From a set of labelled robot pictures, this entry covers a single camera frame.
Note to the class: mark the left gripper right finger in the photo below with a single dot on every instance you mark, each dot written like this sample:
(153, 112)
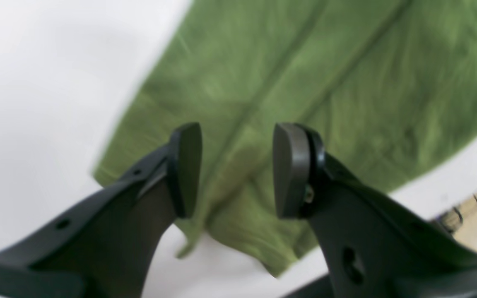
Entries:
(373, 246)

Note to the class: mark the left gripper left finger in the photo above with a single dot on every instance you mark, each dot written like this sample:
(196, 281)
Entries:
(103, 246)

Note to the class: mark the olive green t-shirt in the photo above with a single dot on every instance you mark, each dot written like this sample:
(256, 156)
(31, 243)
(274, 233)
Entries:
(390, 86)

